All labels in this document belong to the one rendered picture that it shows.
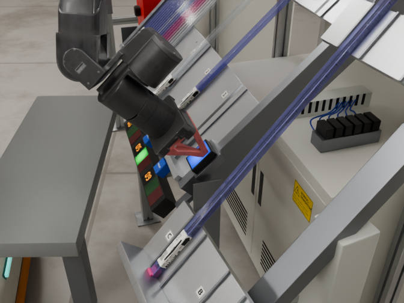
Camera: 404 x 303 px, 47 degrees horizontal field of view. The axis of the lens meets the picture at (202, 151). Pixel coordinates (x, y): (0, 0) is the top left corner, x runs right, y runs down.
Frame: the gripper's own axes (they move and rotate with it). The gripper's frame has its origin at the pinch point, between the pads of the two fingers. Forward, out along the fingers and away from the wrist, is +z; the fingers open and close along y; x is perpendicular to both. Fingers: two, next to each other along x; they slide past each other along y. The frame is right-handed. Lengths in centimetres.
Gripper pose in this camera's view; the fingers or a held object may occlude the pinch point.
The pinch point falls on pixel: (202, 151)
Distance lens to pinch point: 76.5
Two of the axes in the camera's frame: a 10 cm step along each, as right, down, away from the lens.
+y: -2.9, -5.3, 8.0
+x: -6.8, 7.0, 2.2
